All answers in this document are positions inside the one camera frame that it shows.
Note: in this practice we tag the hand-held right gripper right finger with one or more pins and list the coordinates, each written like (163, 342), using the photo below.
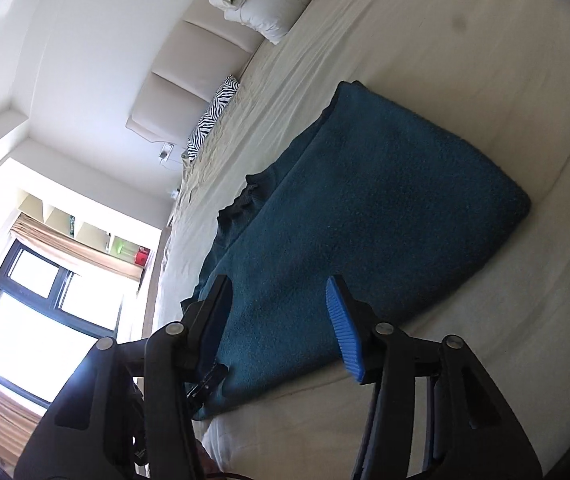
(343, 332)

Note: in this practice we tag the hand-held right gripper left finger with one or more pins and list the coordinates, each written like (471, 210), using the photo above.
(215, 330)

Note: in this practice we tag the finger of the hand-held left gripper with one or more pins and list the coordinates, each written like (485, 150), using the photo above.
(209, 384)

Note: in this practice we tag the dark teal knit sweater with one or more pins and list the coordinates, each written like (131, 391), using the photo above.
(365, 200)

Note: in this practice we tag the red box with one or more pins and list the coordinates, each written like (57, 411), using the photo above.
(142, 256)

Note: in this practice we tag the black framed window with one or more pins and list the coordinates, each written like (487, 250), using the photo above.
(40, 320)

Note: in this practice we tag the zebra print pillow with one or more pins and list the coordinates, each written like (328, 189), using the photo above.
(215, 110)

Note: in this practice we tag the beige padded headboard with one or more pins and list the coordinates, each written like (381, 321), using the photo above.
(185, 70)

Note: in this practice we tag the bed with beige sheet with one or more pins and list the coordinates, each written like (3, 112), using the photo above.
(465, 35)

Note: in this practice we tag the white wall shelf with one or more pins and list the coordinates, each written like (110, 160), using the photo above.
(90, 220)

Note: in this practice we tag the wall socket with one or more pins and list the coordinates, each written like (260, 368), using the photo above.
(166, 151)

